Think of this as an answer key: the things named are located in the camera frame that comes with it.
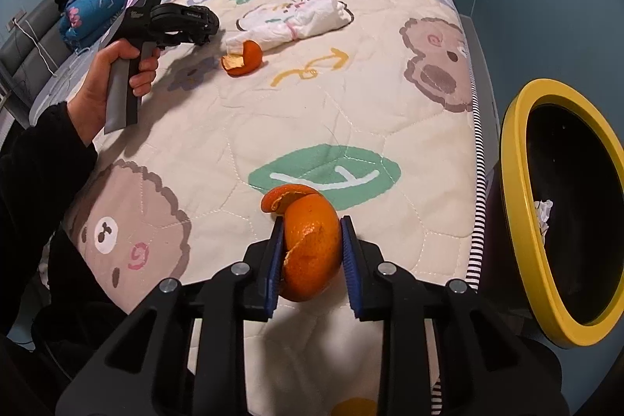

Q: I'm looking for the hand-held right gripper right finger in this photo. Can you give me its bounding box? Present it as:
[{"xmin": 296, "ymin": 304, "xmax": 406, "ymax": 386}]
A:
[{"xmin": 340, "ymin": 215, "xmax": 571, "ymax": 416}]

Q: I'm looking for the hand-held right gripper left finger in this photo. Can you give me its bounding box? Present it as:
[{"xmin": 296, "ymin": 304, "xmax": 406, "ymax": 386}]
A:
[{"xmin": 55, "ymin": 215, "xmax": 286, "ymax": 416}]

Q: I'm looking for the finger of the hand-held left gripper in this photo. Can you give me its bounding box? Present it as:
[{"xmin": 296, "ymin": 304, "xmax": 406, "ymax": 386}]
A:
[
  {"xmin": 151, "ymin": 4, "xmax": 220, "ymax": 32},
  {"xmin": 155, "ymin": 27, "xmax": 215, "ymax": 48}
]

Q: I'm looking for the large orange peel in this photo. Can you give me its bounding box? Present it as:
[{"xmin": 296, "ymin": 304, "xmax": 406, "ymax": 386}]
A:
[{"xmin": 261, "ymin": 183, "xmax": 343, "ymax": 303}]

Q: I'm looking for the yellow-rimmed trash bin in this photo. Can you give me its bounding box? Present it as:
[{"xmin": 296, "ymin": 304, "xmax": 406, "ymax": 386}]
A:
[{"xmin": 487, "ymin": 78, "xmax": 624, "ymax": 351}]

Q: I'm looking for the person's left forearm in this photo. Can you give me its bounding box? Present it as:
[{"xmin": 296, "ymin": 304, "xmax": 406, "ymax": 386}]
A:
[{"xmin": 0, "ymin": 101, "xmax": 101, "ymax": 251}]

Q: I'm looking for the person's left hand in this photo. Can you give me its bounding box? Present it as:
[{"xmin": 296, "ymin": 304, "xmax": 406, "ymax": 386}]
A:
[{"xmin": 66, "ymin": 40, "xmax": 161, "ymax": 149}]

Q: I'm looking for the blue floral quilt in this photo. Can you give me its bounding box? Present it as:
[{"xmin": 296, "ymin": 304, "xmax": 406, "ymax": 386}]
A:
[{"xmin": 58, "ymin": 0, "xmax": 150, "ymax": 52}]

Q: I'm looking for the small orange peel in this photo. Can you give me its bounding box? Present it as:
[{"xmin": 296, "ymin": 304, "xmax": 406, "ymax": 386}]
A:
[{"xmin": 221, "ymin": 40, "xmax": 264, "ymax": 78}]

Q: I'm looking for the cartoon bear printed blanket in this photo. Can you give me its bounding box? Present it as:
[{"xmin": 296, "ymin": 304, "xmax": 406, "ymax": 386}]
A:
[{"xmin": 63, "ymin": 0, "xmax": 488, "ymax": 416}]

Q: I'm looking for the grey padded headboard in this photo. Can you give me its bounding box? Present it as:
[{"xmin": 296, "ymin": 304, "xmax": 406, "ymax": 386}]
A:
[{"xmin": 0, "ymin": 0, "xmax": 164, "ymax": 127}]

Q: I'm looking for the white cloth bundle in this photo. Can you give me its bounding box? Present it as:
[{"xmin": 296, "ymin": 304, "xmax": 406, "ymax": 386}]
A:
[{"xmin": 225, "ymin": 0, "xmax": 355, "ymax": 53}]

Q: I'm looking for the white crumpled paper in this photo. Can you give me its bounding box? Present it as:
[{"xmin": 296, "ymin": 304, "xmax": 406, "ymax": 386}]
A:
[{"xmin": 532, "ymin": 199, "xmax": 555, "ymax": 235}]

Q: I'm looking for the person's black clothed body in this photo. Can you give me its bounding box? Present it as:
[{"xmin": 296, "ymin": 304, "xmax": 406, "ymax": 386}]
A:
[{"xmin": 0, "ymin": 226, "xmax": 140, "ymax": 416}]

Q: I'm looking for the white charging cable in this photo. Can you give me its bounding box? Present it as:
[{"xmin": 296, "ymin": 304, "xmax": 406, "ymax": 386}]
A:
[{"xmin": 12, "ymin": 19, "xmax": 63, "ymax": 76}]

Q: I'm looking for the wall socket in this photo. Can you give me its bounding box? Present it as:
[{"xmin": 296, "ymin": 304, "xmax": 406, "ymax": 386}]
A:
[{"xmin": 6, "ymin": 9, "xmax": 28, "ymax": 33}]

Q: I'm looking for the grey bed frame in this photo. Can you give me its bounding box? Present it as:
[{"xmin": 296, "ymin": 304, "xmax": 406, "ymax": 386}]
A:
[{"xmin": 461, "ymin": 14, "xmax": 503, "ymax": 202}]

